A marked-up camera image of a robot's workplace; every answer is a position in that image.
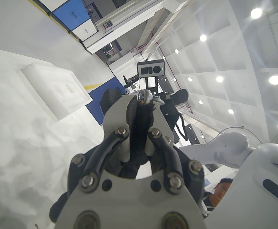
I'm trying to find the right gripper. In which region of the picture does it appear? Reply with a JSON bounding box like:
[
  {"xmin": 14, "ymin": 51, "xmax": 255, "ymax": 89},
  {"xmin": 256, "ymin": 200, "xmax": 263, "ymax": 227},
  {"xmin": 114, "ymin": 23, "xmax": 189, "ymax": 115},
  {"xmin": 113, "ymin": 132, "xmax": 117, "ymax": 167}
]
[{"xmin": 158, "ymin": 88, "xmax": 189, "ymax": 142}]

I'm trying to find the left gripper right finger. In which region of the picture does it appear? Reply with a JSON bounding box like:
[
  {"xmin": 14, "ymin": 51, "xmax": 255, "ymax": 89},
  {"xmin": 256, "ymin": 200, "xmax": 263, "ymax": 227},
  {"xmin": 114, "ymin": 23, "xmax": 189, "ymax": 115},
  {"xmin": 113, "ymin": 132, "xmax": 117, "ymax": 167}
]
[{"xmin": 144, "ymin": 104, "xmax": 205, "ymax": 204}]

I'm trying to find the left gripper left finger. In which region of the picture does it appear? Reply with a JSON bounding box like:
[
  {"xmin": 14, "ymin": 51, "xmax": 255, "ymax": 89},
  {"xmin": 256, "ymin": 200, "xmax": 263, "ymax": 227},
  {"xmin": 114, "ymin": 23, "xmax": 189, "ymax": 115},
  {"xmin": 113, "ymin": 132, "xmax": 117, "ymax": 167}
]
[{"xmin": 49, "ymin": 95, "xmax": 139, "ymax": 223}]

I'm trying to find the silver padlock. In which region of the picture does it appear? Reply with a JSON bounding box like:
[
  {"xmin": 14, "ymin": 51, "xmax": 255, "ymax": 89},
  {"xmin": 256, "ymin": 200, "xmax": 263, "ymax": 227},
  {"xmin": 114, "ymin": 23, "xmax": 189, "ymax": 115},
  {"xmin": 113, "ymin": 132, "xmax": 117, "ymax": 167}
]
[{"xmin": 135, "ymin": 89, "xmax": 158, "ymax": 105}]

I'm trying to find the black mesh office chair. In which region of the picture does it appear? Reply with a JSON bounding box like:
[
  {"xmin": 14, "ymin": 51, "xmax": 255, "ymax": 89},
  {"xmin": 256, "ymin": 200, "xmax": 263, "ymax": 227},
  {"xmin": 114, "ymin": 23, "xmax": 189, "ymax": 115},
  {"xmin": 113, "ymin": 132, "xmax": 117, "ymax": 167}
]
[{"xmin": 99, "ymin": 88, "xmax": 123, "ymax": 116}]

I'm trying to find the blue partition panel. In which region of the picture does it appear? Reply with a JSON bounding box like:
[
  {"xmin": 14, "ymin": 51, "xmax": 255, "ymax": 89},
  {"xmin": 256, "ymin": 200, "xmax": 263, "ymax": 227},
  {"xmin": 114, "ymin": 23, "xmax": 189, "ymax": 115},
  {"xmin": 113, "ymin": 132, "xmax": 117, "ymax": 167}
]
[
  {"xmin": 85, "ymin": 76, "xmax": 125, "ymax": 123},
  {"xmin": 52, "ymin": 0, "xmax": 92, "ymax": 31}
]

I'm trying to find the white foam tray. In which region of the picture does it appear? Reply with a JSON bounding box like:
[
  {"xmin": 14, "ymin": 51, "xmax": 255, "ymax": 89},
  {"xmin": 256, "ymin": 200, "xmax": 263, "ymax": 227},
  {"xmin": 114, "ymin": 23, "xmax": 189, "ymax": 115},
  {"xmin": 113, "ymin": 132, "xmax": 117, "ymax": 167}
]
[{"xmin": 15, "ymin": 62, "xmax": 93, "ymax": 121}]

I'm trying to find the person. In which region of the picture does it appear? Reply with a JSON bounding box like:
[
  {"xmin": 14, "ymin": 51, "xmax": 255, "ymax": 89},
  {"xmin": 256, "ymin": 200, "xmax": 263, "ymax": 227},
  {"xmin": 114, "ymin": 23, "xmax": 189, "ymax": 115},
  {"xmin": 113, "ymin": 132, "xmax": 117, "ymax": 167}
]
[{"xmin": 203, "ymin": 178, "xmax": 234, "ymax": 214}]

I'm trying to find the small white partition panel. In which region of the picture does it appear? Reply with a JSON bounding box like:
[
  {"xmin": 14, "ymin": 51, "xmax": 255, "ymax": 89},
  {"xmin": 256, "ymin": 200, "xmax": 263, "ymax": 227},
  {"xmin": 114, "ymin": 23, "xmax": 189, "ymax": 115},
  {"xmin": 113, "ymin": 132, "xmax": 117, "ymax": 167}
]
[{"xmin": 72, "ymin": 19, "xmax": 99, "ymax": 42}]

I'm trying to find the robot body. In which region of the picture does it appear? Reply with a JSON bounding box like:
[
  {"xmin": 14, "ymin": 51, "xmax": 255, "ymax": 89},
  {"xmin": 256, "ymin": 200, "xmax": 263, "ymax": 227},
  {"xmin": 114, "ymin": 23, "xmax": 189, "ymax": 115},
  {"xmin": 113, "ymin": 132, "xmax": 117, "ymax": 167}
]
[{"xmin": 201, "ymin": 143, "xmax": 278, "ymax": 229}]

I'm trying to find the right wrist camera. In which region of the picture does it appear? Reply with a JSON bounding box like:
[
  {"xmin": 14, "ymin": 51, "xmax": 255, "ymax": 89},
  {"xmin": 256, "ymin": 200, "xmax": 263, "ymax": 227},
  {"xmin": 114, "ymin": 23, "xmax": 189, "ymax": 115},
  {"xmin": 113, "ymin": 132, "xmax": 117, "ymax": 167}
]
[{"xmin": 136, "ymin": 59, "xmax": 166, "ymax": 94}]

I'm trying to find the thin white cable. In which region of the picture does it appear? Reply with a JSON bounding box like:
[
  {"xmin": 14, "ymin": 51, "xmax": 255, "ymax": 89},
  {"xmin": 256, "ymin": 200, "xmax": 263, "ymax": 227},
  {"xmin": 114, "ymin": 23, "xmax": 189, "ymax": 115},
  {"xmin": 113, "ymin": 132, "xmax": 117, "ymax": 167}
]
[{"xmin": 215, "ymin": 126, "xmax": 264, "ymax": 145}]

